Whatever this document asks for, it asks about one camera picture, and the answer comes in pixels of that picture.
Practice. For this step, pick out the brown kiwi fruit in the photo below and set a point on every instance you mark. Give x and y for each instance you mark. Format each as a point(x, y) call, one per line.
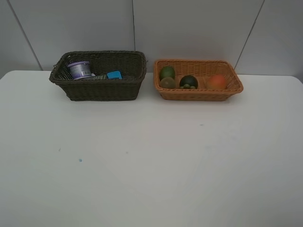
point(168, 83)

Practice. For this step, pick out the green lime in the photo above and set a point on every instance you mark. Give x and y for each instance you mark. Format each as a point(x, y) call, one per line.
point(167, 72)

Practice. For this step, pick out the dark purple mangosteen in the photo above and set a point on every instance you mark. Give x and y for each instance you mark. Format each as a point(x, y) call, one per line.
point(188, 82)

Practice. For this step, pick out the blue whiteboard eraser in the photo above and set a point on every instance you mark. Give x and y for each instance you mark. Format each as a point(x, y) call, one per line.
point(114, 75)

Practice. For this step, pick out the dark green pump bottle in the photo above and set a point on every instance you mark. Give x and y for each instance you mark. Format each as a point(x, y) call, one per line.
point(101, 76)

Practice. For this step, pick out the orange red peach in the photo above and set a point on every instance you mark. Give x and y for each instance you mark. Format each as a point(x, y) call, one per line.
point(217, 82)

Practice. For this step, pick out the purple lidded round jar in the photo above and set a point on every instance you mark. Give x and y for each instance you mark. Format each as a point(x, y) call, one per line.
point(80, 69)

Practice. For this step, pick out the orange wicker basket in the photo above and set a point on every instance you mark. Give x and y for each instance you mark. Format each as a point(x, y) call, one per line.
point(202, 70)

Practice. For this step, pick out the dark brown wicker basket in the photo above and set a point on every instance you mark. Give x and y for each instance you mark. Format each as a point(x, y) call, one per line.
point(131, 64)

